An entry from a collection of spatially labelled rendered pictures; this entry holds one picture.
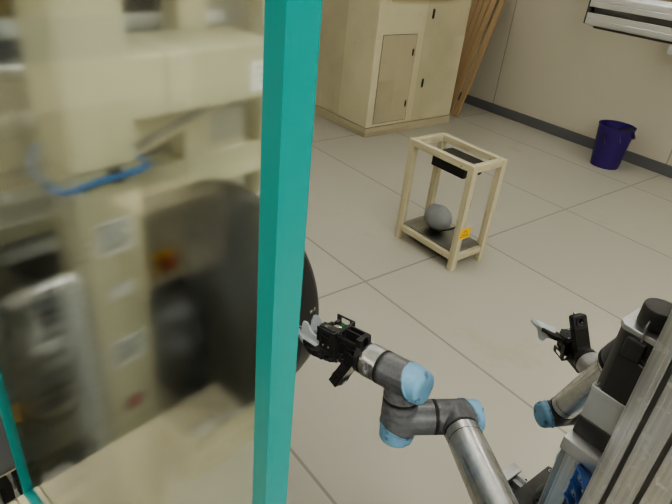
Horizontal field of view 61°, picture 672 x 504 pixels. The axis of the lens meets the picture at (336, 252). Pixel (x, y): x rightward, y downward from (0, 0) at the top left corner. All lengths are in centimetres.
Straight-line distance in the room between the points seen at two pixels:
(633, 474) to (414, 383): 40
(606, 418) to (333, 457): 170
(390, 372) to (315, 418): 172
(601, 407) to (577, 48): 662
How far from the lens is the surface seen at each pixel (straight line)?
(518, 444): 302
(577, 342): 184
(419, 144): 411
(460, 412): 125
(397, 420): 122
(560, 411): 171
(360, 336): 123
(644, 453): 112
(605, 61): 745
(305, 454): 273
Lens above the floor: 209
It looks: 30 degrees down
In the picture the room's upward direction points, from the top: 6 degrees clockwise
